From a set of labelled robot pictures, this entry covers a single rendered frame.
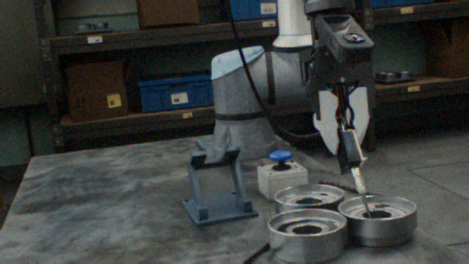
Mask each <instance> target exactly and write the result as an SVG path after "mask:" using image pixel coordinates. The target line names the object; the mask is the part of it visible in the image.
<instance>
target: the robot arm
mask: <svg viewBox="0 0 469 264"><path fill-rule="evenodd" d="M277 2H278V26H279V36H278V37H277V39H276V41H275V42H273V51H270V52H264V50H263V48H262V47H249V48H245V49H243V53H244V56H245V61H246V63H247V68H248V70H249V71H250V74H251V76H252V81H253V82H254V85H255V87H256V91H257V93H258V94H259V96H260V98H261V99H262V103H263V105H264V106H265V108H266V109H267V105H289V104H298V103H308V104H311V107H312V109H313V110H314V126H315V127H316V128H317V129H318V130H320V133H321V135H322V137H323V139H324V142H325V144H326V146H327V147H328V148H329V150H330V151H331V152H332V153H333V155H338V153H339V143H340V140H339V138H338V134H337V129H338V123H337V121H336V119H335V111H336V109H337V108H338V98H337V97H336V96H335V95H334V94H332V90H333V88H334V86H335V85H337V84H338V86H341V85H348V86H349V94H347V95H346V96H345V98H344V99H345V103H346V106H347V110H346V118H347V122H348V124H349V126H350V128H351V129H352V130H354V132H355V135H356V137H357V140H358V145H359V147H360V145H361V143H362V142H363V140H364V135H365V132H366V129H367V126H368V119H369V116H370V114H371V112H372V108H373V103H374V97H375V91H376V86H375V80H374V75H373V73H372V71H371V63H368V64H366V63H367V62H370V61H371V60H372V55H373V50H374V46H375V43H374V42H373V41H372V40H370V37H368V36H367V35H366V33H365V32H364V31H363V30H362V29H361V28H360V26H358V24H357V23H356V22H355V21H354V19H353V18H352V17H351V16H350V14H349V13H348V12H351V11H354V10H355V1H354V0H277ZM212 81H213V100H214V109H215V118H216V124H215V128H214V131H213V141H212V143H213V148H214V152H215V156H216V158H221V157H222V155H223V154H224V146H225V142H226V140H227V138H228V136H230V139H229V142H228V147H237V146H240V148H241V151H240V152H239V155H238V156H237V160H238V161H250V160H260V159H263V158H266V157H269V156H270V153H271V152H273V151H278V142H277V139H276V135H275V133H274V131H273V129H272V127H271V123H270V122H269V120H268V119H267V116H266V115H265V114H264V113H263V111H262V108H261V107H260V105H259V104H258V102H257V100H256V97H255V95H254V93H253V91H252V87H251V85H250V83H249V81H248V80H247V76H246V73H245V69H244V66H243V62H242V60H241V57H240V55H239V52H238V50H235V51H228V52H226V53H224V54H221V55H219V56H217V57H214V58H213V61H212Z"/></svg>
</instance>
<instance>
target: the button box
mask: <svg viewBox="0 0 469 264"><path fill-rule="evenodd" d="M285 163H286V166H284V167H279V166H278V164H274V165H267V166H257V175H258V184H259V191H261V192H262V194H264V195H265V196H266V197H267V199H268V200H269V201H270V202H271V201H274V195H275V194H276V192H278V191H280V190H283V189H286V188H288V187H291V186H295V185H309V180H308V171H307V170H305V168H303V167H302V166H300V165H299V164H298V163H297V162H296V161H291V162H285Z"/></svg>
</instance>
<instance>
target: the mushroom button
mask: <svg viewBox="0 0 469 264"><path fill-rule="evenodd" d="M292 157H293V156H292V153H291V152H290V151H286V150H279V151H273V152H271V153H270V156H269V158H270V159H271V160H272V161H277V162H278V166H279V167H284V166H286V163H285V161H286V160H290V159H291V158H292Z"/></svg>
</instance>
